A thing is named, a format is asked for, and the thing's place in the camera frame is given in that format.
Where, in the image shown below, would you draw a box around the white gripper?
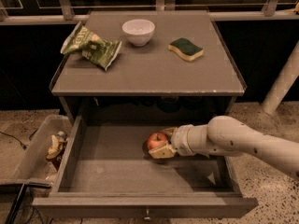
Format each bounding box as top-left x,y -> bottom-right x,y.
149,125 -> 194,159

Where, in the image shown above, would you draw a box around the red apple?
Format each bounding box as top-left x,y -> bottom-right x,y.
147,133 -> 167,150

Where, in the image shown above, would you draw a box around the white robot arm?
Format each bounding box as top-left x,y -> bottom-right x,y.
147,116 -> 299,179

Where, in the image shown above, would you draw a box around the open grey top drawer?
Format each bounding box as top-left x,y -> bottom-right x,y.
34,116 -> 258,219

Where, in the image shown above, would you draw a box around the metal drawer knob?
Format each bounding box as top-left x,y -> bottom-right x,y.
143,209 -> 151,221

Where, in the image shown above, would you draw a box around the grey cabinet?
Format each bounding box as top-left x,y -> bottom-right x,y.
50,10 -> 246,119

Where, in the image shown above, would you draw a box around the green yellow sponge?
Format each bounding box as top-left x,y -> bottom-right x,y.
168,38 -> 204,62

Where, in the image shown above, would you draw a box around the items in plastic bin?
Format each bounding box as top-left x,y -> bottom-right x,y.
46,131 -> 68,171

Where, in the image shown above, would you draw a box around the white ceramic bowl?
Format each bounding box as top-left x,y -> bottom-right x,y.
122,19 -> 155,47

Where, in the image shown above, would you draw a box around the green chip bag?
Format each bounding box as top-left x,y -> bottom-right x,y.
61,22 -> 121,71

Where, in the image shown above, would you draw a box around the clear plastic bin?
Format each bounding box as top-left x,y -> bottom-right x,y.
0,115 -> 72,189

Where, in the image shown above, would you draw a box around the metal window railing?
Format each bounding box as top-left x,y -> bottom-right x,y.
0,0 -> 299,25

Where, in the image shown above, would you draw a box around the black stand with cables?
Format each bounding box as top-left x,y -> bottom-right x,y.
1,182 -> 50,224

